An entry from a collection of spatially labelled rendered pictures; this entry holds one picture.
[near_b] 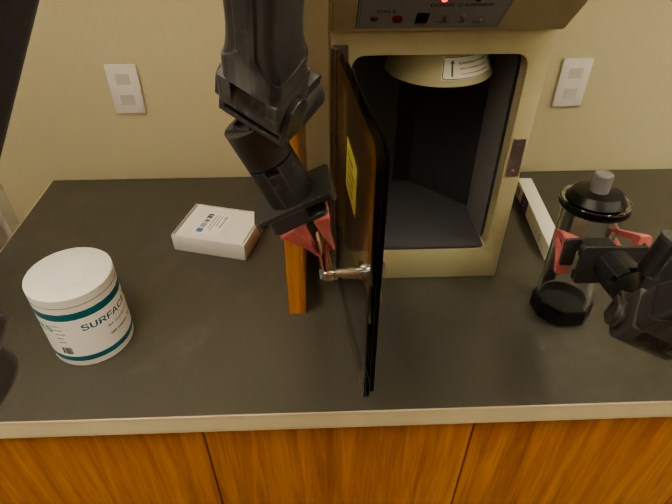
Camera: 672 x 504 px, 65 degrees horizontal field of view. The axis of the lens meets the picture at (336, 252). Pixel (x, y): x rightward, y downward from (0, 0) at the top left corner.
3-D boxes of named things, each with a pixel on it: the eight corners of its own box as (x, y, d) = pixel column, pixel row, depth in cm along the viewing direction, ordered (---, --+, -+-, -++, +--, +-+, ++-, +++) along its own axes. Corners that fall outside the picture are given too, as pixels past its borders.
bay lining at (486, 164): (342, 180, 117) (343, 10, 94) (457, 178, 117) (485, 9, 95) (348, 248, 97) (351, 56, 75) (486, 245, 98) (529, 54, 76)
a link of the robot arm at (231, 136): (209, 131, 56) (244, 129, 53) (246, 93, 59) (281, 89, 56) (242, 180, 60) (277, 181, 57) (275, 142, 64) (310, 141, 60)
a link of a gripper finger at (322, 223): (298, 245, 72) (264, 194, 66) (345, 224, 71) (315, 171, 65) (302, 278, 67) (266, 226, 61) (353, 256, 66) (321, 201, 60)
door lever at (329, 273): (352, 238, 72) (352, 223, 70) (364, 285, 64) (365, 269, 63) (313, 242, 71) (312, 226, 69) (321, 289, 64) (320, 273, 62)
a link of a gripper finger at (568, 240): (546, 213, 85) (571, 245, 77) (589, 213, 85) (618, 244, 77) (537, 248, 89) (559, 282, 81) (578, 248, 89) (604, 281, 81)
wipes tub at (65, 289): (70, 311, 95) (41, 246, 86) (143, 309, 96) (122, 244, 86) (42, 368, 85) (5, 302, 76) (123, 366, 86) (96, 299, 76)
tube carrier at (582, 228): (521, 285, 99) (549, 183, 87) (576, 284, 99) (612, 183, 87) (543, 324, 90) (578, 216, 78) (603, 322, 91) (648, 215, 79)
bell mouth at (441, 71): (379, 51, 93) (380, 18, 90) (477, 49, 94) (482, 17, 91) (390, 89, 80) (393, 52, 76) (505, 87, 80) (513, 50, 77)
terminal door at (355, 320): (339, 265, 98) (340, 45, 73) (368, 402, 74) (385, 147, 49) (334, 265, 98) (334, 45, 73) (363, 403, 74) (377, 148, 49)
